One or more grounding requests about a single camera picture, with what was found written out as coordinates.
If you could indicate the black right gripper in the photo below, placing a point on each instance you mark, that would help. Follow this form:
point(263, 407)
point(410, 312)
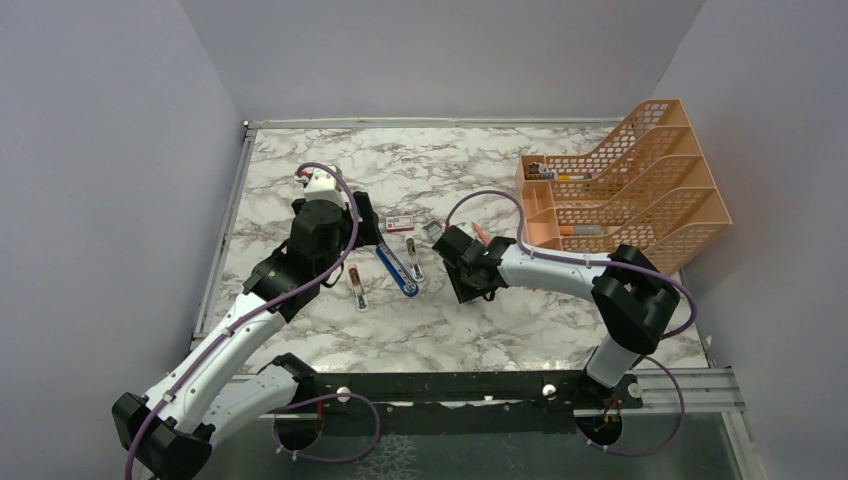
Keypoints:
point(463, 292)

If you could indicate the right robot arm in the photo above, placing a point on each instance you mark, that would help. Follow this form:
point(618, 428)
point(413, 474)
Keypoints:
point(635, 301)

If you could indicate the red white staple box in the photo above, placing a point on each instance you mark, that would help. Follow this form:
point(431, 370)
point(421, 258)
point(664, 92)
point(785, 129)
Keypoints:
point(401, 223)

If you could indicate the yellow capped marker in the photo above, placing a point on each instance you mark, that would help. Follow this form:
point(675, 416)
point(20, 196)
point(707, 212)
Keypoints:
point(574, 177)

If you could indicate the blue stapler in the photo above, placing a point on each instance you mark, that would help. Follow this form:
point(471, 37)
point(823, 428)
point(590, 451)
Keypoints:
point(402, 277)

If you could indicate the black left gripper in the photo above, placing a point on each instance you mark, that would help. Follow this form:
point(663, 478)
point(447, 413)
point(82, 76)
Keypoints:
point(370, 234)

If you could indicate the salmon pink pen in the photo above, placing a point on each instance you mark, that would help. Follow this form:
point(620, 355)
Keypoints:
point(480, 233)

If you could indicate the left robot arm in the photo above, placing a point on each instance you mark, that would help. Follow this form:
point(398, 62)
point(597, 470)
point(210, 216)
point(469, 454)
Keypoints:
point(173, 427)

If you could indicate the peach plastic file organizer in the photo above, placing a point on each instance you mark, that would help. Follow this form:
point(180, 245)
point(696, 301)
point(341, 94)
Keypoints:
point(651, 188)

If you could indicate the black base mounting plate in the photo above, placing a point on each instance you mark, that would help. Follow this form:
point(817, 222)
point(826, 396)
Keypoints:
point(358, 404)

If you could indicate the grey staple strips tray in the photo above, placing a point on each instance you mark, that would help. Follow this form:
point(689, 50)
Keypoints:
point(434, 231)

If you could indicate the grey eraser in organizer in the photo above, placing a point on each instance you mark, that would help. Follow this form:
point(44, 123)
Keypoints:
point(581, 230)

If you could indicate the small pink stapler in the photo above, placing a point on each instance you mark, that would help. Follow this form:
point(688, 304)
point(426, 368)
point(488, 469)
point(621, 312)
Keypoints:
point(358, 289)

